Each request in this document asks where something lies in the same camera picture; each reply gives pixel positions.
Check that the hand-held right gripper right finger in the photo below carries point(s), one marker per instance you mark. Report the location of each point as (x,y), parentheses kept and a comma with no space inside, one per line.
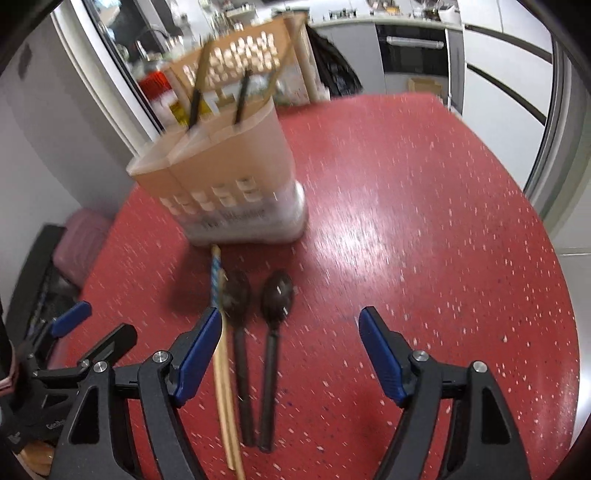
(383,357)

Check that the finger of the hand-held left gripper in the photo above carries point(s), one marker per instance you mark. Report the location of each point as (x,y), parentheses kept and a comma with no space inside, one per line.
(69,318)
(111,344)

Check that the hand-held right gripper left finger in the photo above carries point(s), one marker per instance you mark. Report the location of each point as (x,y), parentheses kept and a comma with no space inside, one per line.
(196,357)

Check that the dark translucent spoon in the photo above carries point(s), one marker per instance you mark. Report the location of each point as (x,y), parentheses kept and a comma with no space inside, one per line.
(276,290)
(238,295)

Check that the blue patterned chopstick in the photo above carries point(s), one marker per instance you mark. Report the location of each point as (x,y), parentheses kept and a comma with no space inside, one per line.
(216,277)
(236,445)

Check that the beige utensil holder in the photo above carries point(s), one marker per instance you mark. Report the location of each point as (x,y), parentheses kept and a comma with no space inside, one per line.
(231,157)

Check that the wooden chopstick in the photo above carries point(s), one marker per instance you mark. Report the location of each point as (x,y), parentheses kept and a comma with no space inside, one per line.
(281,60)

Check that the gold foil bag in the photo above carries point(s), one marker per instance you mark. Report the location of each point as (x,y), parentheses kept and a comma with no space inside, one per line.
(182,113)

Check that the red plastic basket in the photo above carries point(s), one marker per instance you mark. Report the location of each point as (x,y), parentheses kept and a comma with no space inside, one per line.
(154,85)

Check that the flat cardboard box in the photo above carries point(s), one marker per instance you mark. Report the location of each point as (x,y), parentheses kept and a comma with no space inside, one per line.
(422,88)

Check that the metal pot lid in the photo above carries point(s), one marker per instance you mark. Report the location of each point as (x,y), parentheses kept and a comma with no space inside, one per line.
(152,44)

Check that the black cloth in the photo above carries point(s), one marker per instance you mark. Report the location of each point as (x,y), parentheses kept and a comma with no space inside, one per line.
(332,60)

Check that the black built-in oven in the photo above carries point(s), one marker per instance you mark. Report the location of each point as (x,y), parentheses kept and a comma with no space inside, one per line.
(411,48)

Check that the beige flower-cutout rack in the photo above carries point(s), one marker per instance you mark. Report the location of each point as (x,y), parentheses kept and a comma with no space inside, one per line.
(258,50)

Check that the white refrigerator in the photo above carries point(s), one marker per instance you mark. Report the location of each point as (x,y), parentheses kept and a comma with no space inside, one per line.
(503,55)

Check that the white kitchen counter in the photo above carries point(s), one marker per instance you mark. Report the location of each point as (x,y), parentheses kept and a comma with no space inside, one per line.
(383,17)

